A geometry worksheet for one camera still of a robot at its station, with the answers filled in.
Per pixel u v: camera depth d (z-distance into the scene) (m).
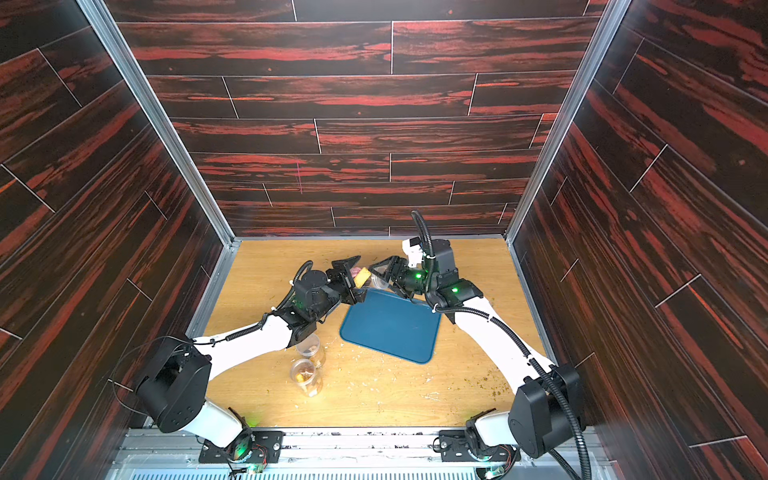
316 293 0.63
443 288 0.59
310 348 0.86
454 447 0.73
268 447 0.74
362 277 0.78
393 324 0.97
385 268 0.70
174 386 0.44
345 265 0.72
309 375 0.78
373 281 0.72
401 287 0.68
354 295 0.79
